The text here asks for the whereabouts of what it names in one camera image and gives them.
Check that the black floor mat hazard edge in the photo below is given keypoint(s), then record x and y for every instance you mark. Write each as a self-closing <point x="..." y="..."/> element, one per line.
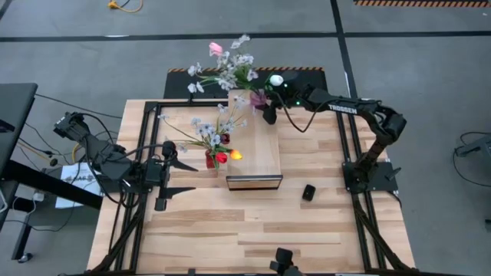
<point x="307" y="84"/>

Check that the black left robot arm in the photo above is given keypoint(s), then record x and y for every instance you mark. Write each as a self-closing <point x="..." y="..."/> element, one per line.
<point x="111" y="161"/>

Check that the black aluminium table frame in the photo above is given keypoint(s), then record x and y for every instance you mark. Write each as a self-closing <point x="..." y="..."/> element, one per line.
<point x="172" y="103"/>

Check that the wooden shelf with black frame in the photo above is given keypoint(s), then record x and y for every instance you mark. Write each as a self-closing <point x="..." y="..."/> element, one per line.
<point x="261" y="153"/>

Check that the pink ribbed glass vase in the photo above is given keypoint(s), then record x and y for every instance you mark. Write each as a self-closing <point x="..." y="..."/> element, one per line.
<point x="258" y="99"/>

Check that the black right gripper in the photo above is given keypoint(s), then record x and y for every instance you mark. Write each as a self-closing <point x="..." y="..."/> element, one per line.
<point x="291" y="94"/>

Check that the black rounded machine part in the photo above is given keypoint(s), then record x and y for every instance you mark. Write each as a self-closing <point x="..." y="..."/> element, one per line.
<point x="308" y="192"/>

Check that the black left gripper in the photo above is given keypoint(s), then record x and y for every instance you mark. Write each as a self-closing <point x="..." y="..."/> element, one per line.
<point x="163" y="176"/>

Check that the red artificial tulip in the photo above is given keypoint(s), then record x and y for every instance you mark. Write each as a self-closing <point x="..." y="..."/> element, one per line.
<point x="221" y="157"/>

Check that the orange yellow artificial tulip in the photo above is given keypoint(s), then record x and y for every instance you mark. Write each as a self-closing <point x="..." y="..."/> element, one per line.
<point x="236" y="154"/>

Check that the black desk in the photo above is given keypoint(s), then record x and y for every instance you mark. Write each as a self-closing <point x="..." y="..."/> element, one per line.
<point x="15" y="115"/>

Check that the blue white artificial tulip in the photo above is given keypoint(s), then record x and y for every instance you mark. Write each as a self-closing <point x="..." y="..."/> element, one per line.
<point x="276" y="79"/>

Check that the orange black hazard tape strip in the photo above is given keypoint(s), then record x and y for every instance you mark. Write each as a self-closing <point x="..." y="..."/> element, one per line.
<point x="422" y="3"/>

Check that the red glass vase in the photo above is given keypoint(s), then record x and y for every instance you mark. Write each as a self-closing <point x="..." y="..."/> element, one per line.
<point x="209" y="161"/>

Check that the maroon artificial tulip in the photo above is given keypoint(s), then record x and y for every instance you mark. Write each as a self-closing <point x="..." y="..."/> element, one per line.
<point x="225" y="138"/>

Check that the white printed paper sheet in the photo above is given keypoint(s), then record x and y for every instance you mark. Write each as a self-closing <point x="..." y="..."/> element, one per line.
<point x="73" y="195"/>

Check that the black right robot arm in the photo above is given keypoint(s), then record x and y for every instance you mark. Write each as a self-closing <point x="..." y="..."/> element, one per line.
<point x="353" y="109"/>

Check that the black blocky device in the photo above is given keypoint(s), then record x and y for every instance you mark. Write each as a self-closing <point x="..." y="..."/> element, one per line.
<point x="284" y="257"/>

